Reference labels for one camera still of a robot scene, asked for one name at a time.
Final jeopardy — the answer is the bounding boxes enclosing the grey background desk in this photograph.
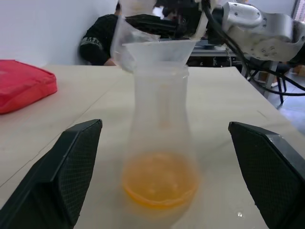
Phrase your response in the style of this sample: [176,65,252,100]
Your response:
[187,39,242,68]

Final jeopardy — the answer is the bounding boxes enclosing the clear plastic cup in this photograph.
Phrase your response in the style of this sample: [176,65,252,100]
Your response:
[110,0,162,73]

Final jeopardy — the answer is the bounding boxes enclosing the clear flask with orange liquid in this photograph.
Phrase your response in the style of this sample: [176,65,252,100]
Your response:
[121,65,201,211]

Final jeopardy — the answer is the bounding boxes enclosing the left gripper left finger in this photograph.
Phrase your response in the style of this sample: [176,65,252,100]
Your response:
[0,118,103,229]

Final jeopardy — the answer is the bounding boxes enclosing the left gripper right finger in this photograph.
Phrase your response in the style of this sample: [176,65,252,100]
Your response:
[228,121,305,229]

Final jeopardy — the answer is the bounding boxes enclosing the clear plastic funnel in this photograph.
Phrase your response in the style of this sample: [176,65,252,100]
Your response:
[122,40,198,69]

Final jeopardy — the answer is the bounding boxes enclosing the red fabric pouch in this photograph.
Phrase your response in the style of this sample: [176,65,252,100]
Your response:
[0,59,59,115]

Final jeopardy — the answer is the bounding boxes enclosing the person in black sweater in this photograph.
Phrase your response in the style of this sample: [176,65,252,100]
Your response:
[78,1,125,66]

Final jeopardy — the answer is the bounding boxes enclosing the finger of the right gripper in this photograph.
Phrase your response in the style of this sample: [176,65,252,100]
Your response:
[133,23,178,39]
[124,13,177,26]

